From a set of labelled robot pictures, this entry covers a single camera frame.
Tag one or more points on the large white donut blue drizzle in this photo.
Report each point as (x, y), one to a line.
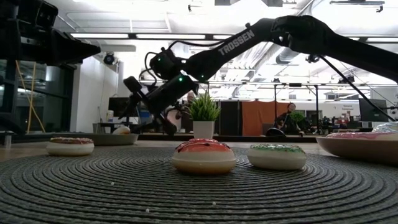
(387, 127)

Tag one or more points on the person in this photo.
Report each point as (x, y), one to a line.
(190, 98)
(287, 119)

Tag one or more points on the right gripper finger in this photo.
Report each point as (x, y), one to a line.
(169, 126)

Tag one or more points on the grey plate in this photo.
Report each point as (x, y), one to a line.
(105, 139)

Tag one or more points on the small red-iced donut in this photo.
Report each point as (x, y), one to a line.
(203, 140)

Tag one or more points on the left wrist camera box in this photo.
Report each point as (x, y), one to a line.
(46, 14)

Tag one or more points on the round grey woven placemat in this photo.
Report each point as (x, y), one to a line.
(186, 193)

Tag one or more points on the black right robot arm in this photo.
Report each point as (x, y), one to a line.
(236, 46)

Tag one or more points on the small green background plant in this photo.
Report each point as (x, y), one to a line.
(298, 116)

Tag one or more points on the black metal background frame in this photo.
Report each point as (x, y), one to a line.
(295, 84)

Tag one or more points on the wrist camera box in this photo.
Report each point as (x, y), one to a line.
(46, 14)
(132, 84)

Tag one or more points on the overhead light bar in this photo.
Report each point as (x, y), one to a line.
(124, 36)

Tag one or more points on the black chair back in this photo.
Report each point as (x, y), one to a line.
(276, 132)

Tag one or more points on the orange partition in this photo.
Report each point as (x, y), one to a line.
(258, 115)

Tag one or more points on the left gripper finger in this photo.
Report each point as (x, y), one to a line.
(77, 46)
(74, 58)

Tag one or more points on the green plant in white pot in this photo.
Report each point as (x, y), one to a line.
(203, 129)

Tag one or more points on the red-iced donut dark drizzle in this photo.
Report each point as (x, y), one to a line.
(203, 158)

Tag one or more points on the tan bowl on right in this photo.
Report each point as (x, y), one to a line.
(357, 149)

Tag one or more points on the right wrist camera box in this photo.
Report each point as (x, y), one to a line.
(132, 84)

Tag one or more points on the black computer monitor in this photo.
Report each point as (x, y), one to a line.
(116, 106)
(373, 110)

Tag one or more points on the dark office desk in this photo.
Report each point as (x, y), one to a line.
(104, 125)

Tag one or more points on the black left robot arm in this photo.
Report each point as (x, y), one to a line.
(4, 31)

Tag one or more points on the black partition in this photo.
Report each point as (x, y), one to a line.
(230, 118)

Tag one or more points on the white jug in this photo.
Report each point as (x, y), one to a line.
(109, 116)

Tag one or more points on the green-sprinkled white donut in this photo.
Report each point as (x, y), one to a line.
(276, 157)

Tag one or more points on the black ceiling spotlight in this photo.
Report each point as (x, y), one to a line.
(312, 58)
(346, 79)
(109, 58)

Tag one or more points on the grey table post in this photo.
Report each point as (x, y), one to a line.
(7, 138)

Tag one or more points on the small white-iced donut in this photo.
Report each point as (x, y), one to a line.
(122, 130)

